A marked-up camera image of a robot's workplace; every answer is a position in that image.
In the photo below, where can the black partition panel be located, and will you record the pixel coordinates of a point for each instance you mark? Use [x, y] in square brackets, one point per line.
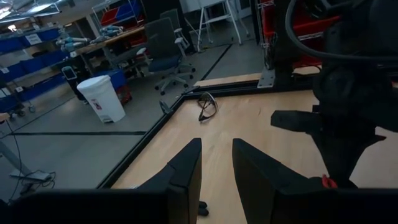
[155, 7]

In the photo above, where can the office chair with blue seat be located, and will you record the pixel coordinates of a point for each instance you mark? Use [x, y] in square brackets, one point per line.
[161, 43]

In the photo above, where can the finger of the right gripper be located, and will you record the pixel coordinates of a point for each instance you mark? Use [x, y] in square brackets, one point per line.
[331, 155]
[353, 152]

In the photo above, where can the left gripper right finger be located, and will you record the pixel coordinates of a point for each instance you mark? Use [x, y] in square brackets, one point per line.
[258, 168]

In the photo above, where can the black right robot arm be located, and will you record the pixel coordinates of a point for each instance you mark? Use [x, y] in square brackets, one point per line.
[357, 87]

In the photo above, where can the white metal stand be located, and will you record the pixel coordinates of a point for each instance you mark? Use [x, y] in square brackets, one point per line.
[217, 19]

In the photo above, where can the grey blue bundle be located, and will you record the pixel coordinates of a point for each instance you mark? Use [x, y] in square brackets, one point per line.
[73, 43]
[107, 32]

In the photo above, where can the clear safety glasses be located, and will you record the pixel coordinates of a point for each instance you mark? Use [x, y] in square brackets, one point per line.
[207, 104]

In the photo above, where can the white trash bin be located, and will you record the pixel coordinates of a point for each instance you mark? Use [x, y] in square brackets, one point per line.
[102, 99]

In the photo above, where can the rack with red blue bins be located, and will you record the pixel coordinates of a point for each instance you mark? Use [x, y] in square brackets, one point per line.
[109, 17]

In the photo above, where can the grey office chair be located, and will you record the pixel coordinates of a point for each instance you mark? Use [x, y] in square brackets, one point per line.
[171, 15]

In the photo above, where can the blue floor bin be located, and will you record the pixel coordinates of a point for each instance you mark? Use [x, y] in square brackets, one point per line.
[116, 79]

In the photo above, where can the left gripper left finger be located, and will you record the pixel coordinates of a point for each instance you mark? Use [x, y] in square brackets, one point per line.
[183, 171]

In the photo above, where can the wooden top workbench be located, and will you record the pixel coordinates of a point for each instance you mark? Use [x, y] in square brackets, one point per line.
[124, 35]

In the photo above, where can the grey desk leg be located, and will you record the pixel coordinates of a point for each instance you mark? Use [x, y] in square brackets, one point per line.
[31, 175]

